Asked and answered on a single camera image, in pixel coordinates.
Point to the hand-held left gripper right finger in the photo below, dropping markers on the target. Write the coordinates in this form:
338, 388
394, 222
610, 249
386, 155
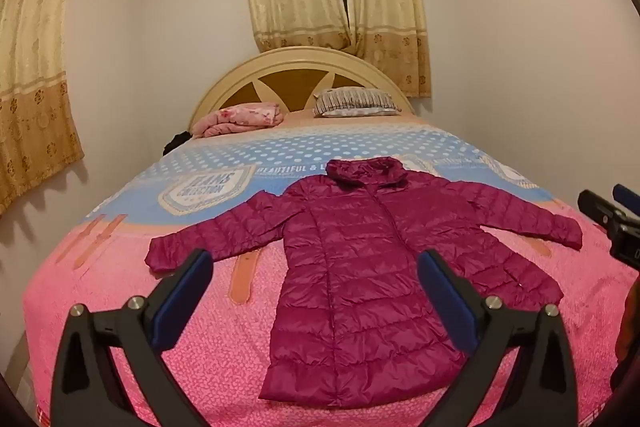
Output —
447, 302

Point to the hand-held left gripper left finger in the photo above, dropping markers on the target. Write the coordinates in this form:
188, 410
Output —
182, 302

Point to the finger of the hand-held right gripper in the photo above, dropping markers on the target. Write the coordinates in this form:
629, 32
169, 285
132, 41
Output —
595, 206
627, 196

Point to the magenta puffer coat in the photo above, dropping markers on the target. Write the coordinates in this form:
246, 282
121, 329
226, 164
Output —
350, 267

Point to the person's right hand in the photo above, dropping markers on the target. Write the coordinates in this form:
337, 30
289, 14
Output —
630, 322

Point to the pink and blue printed bedspread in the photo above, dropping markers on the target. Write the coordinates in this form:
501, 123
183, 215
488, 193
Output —
110, 287

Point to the black bag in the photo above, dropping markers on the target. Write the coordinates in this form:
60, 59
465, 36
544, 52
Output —
176, 142

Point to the pink folded blanket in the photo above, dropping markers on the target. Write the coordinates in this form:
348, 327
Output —
235, 119

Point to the striped pillow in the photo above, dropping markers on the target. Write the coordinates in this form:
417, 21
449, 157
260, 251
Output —
355, 103

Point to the cream wooden headboard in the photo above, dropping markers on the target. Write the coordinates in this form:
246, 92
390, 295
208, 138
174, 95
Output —
280, 84

